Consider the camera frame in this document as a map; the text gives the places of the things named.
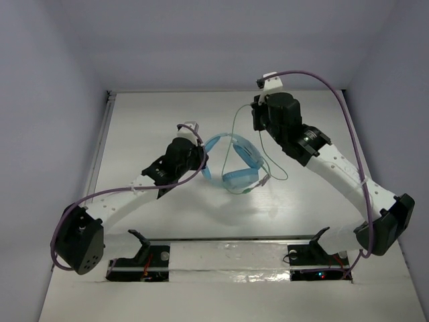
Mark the aluminium rail strip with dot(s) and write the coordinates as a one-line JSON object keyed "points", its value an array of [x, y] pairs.
{"points": [[225, 239]]}

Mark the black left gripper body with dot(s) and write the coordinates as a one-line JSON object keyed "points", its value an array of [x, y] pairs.
{"points": [[201, 156]]}

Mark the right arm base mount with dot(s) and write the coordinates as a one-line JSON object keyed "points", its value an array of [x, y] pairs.
{"points": [[307, 264]]}

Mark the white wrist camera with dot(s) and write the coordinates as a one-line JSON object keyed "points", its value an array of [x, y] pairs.
{"points": [[269, 83], [188, 130]]}

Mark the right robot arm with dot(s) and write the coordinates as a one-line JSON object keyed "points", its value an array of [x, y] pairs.
{"points": [[385, 215]]}

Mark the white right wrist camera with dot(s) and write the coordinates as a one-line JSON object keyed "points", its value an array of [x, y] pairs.
{"points": [[269, 83]]}

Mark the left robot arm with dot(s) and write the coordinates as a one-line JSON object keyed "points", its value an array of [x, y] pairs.
{"points": [[78, 243]]}

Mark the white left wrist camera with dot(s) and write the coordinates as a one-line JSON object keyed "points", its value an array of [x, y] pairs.
{"points": [[188, 130]]}

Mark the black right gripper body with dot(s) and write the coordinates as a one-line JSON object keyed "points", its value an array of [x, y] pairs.
{"points": [[261, 117]]}

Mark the white front panel board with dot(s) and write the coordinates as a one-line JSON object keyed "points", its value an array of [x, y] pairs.
{"points": [[381, 290]]}

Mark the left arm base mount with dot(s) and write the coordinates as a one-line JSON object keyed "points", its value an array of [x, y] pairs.
{"points": [[149, 264]]}

